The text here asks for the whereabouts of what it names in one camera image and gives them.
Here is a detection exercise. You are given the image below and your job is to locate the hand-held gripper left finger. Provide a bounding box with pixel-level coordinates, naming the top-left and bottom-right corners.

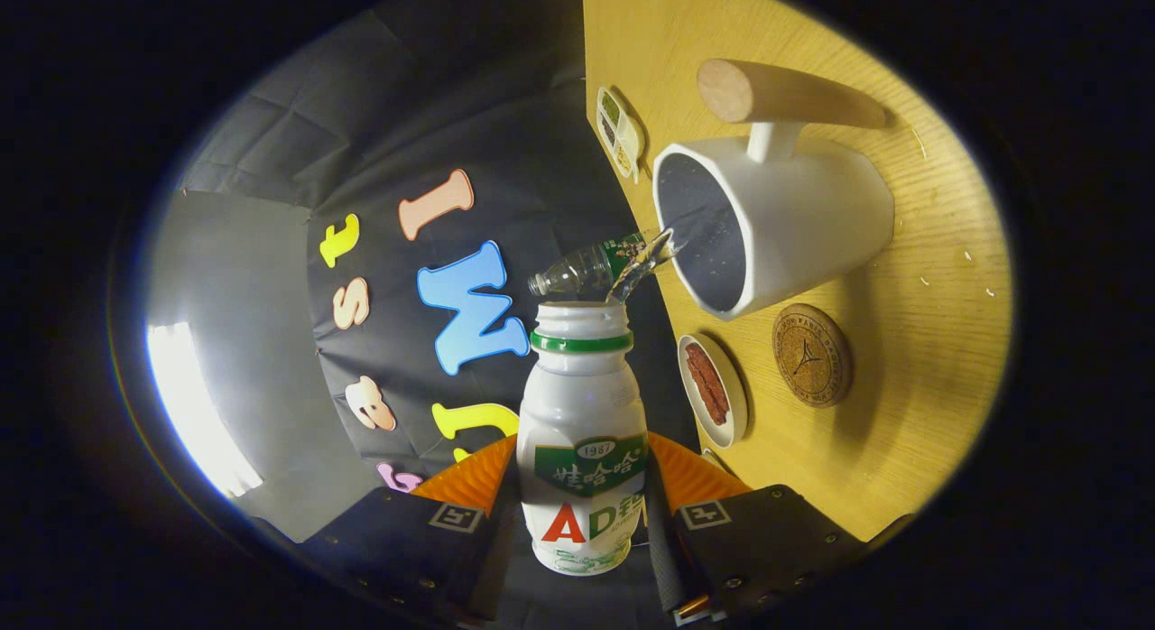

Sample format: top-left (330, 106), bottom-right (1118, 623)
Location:
top-left (298, 434), bottom-right (524, 626)

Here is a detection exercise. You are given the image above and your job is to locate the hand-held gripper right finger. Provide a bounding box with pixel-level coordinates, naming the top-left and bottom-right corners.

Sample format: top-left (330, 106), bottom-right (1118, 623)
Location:
top-left (644, 431), bottom-right (872, 626)

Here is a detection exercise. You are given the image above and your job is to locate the round cork coaster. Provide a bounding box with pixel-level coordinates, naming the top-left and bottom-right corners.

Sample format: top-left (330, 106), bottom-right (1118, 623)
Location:
top-left (772, 303), bottom-right (854, 408)

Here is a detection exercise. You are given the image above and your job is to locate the white juice bottle green label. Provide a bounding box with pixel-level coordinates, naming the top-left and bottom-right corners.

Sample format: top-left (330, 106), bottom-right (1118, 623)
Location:
top-left (516, 301), bottom-right (651, 577)

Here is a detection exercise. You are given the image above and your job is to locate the white cup with wooden handle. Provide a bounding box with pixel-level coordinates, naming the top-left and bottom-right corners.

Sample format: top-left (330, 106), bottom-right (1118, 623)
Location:
top-left (651, 59), bottom-right (896, 321)

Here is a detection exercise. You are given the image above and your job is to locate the clear plastic water bottle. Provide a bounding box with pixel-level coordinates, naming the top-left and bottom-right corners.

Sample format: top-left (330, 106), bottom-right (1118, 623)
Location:
top-left (528, 231), bottom-right (669, 299)

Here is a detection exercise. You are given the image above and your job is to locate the round grey plate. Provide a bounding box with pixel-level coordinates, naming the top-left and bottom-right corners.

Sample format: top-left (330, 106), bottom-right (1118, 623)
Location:
top-left (677, 333), bottom-right (749, 449)

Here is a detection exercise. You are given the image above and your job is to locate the red meat slice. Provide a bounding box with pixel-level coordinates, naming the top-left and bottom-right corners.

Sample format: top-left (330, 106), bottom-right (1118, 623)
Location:
top-left (699, 355), bottom-right (730, 425)
top-left (686, 343), bottom-right (718, 422)

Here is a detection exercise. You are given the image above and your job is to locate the wooden table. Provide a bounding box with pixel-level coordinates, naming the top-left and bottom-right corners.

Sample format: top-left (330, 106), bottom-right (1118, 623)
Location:
top-left (582, 0), bottom-right (1013, 542)

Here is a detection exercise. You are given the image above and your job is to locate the white divided dish with beans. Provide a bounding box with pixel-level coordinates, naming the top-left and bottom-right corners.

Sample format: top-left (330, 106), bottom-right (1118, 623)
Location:
top-left (596, 87), bottom-right (643, 183)

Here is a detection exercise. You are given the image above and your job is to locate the black backdrop cloth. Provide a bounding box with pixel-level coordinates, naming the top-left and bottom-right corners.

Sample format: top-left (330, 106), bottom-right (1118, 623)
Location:
top-left (176, 0), bottom-right (714, 626)

